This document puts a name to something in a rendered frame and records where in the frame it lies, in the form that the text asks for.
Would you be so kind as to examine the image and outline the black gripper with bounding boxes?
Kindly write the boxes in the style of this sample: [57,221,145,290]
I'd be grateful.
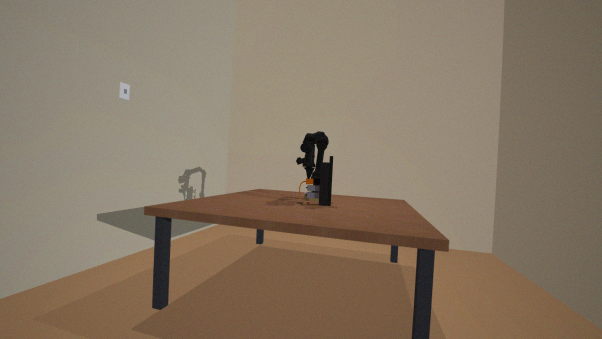
[302,153,316,179]

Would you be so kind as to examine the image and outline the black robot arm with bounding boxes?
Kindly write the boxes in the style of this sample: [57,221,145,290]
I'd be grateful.
[296,131,329,179]

